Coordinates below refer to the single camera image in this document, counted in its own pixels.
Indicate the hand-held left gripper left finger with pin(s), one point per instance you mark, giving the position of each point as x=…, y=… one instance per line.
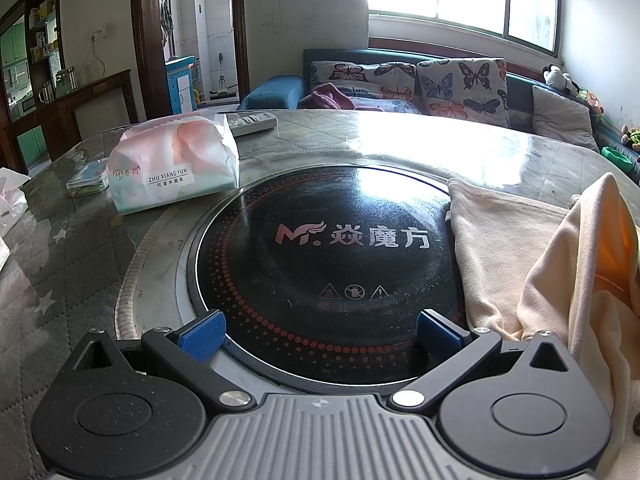
x=202, y=336

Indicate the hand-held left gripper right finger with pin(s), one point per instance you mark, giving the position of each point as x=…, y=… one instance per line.
x=440, y=332

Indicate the cream pants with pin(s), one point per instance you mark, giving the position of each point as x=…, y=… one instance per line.
x=505, y=260

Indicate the black round induction cooktop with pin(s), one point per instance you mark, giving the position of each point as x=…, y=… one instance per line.
x=325, y=270

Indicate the white pink tissue pack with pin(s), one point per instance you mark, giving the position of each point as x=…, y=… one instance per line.
x=170, y=165

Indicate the small clear plastic box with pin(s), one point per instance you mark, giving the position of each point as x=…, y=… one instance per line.
x=89, y=180

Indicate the white remote control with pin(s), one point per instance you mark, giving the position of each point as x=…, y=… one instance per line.
x=252, y=122

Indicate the open pink white plastic bag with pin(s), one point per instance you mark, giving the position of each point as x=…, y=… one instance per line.
x=11, y=200

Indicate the butterfly print cushion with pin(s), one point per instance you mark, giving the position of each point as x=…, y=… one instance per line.
x=360, y=75
x=462, y=92

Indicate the grey pillow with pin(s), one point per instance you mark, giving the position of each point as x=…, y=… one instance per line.
x=562, y=117

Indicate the green bowl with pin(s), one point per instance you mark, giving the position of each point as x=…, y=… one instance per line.
x=616, y=156

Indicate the blue bathroom cabinet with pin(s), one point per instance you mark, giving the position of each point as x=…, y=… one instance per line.
x=179, y=85

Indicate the blue sofa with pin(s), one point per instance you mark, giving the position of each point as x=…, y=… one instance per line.
x=280, y=92

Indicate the mop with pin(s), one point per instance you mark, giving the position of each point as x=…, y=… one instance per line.
x=221, y=80

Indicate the maroon cloth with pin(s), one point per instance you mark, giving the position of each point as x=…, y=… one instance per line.
x=332, y=96

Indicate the dark wooden shelf cabinet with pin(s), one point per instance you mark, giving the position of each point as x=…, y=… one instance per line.
x=55, y=110

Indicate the panda plush toy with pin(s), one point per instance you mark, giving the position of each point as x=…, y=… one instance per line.
x=560, y=80

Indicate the hanging cloth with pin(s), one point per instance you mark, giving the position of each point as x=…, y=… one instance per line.
x=167, y=17

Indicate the dark wooden door frame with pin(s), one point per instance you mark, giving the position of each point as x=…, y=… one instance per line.
x=147, y=35

